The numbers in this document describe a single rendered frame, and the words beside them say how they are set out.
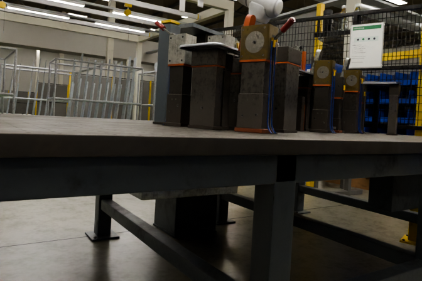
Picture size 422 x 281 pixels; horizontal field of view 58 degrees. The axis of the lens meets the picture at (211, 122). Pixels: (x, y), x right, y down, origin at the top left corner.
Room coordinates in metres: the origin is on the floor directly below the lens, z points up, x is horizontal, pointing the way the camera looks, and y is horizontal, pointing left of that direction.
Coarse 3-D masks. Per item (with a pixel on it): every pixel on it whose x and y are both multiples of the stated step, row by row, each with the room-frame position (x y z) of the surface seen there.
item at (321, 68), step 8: (320, 64) 1.81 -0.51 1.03; (328, 64) 1.78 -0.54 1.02; (320, 72) 1.80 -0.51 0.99; (328, 72) 1.78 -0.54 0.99; (320, 80) 1.80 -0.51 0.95; (328, 80) 1.78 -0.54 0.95; (320, 88) 1.81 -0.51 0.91; (328, 88) 1.79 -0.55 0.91; (320, 96) 1.81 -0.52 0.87; (328, 96) 1.79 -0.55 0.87; (320, 104) 1.81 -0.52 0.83; (328, 104) 1.80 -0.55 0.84; (312, 112) 1.82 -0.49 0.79; (320, 112) 1.80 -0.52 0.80; (328, 112) 1.79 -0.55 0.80; (312, 120) 1.82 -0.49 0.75; (320, 120) 1.80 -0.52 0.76; (328, 120) 1.80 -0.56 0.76; (312, 128) 1.82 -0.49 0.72; (320, 128) 1.80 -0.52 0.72; (328, 128) 1.80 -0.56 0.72
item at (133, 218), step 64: (0, 192) 0.63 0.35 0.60; (64, 192) 0.69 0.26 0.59; (128, 192) 0.75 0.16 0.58; (192, 192) 1.14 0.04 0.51; (256, 192) 1.03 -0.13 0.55; (320, 192) 2.89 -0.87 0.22; (384, 192) 1.73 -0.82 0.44; (192, 256) 1.38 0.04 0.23; (256, 256) 1.01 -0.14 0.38; (384, 256) 1.62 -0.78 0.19
